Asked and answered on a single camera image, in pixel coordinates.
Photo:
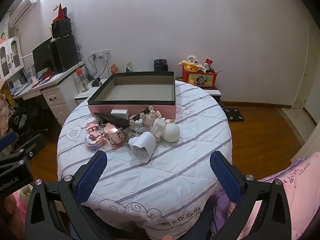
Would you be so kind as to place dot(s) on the black white low stand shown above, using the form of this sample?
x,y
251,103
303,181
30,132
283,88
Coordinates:
x,y
215,92

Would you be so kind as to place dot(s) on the blue white carton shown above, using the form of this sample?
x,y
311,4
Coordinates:
x,y
29,71

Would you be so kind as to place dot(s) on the white rod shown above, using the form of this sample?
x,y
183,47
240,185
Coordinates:
x,y
25,55

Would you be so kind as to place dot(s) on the pink block toy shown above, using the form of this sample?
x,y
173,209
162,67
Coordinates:
x,y
95,141
93,127

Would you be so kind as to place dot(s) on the pink doll figurine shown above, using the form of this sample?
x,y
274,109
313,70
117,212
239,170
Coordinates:
x,y
150,116

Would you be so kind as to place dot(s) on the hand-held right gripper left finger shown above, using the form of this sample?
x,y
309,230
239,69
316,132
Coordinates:
x,y
92,177

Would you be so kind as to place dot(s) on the small black speaker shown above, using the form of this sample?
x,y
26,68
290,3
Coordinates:
x,y
61,27

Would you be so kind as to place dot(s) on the small black device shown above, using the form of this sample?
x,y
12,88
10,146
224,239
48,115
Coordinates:
x,y
96,83

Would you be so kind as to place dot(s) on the white plush toy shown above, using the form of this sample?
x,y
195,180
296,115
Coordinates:
x,y
192,59

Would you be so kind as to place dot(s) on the black office chair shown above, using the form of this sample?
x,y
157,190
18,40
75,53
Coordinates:
x,y
30,115

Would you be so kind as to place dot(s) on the red desk item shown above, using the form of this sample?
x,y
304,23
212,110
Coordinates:
x,y
46,75

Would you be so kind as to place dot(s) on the clear bottle orange cap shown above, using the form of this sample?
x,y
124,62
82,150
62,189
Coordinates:
x,y
82,82

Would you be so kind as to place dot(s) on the white desk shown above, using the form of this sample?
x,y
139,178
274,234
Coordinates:
x,y
56,97

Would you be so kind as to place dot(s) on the pink blanket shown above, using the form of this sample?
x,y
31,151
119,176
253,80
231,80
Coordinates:
x,y
300,180

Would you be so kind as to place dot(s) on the white air conditioner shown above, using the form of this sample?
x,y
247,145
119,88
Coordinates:
x,y
22,10

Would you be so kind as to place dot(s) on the black monitor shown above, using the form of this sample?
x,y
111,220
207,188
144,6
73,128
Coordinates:
x,y
42,57

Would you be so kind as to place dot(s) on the black bathroom scale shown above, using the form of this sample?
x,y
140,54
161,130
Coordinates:
x,y
233,115

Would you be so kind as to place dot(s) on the clear crystal ornament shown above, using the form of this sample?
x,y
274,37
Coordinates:
x,y
138,130

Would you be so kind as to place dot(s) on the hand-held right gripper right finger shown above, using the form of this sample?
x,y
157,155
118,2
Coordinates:
x,y
225,177

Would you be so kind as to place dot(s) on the red white packet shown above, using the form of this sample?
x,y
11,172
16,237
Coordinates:
x,y
208,63

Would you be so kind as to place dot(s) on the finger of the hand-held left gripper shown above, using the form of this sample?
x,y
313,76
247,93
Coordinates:
x,y
32,145
7,140

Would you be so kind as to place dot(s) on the red toy box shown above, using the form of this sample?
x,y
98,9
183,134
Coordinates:
x,y
200,80

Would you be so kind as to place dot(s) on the red triangular flag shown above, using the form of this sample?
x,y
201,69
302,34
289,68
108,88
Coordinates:
x,y
60,12

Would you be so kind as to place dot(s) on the white round-headed figurine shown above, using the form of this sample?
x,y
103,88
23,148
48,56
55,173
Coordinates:
x,y
170,131

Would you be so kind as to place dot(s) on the white cup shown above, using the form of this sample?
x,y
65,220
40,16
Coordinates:
x,y
142,147

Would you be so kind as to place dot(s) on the white side cabinet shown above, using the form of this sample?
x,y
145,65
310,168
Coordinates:
x,y
83,96

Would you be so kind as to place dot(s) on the pink bedding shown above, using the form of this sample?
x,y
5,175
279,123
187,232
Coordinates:
x,y
10,212

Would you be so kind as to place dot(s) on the orange snack bag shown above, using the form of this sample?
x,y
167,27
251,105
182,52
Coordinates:
x,y
114,68

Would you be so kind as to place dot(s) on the yellow plush toy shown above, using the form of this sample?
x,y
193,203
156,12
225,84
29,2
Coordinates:
x,y
191,67

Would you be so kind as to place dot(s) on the white wall outlet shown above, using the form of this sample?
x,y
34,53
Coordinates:
x,y
101,54

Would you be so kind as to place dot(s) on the pink box with black rim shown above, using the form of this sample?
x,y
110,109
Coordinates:
x,y
162,110

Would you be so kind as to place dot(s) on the black remote control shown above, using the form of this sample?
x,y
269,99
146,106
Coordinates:
x,y
112,119

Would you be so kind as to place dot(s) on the white plug adapter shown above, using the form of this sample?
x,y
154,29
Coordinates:
x,y
120,113

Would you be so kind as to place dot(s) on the white wall cabinet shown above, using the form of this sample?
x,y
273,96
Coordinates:
x,y
11,55

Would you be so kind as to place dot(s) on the rose gold round tin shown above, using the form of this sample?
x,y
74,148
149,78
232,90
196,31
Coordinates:
x,y
115,135

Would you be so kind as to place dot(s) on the blue white snack bag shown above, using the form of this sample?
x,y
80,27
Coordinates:
x,y
129,67

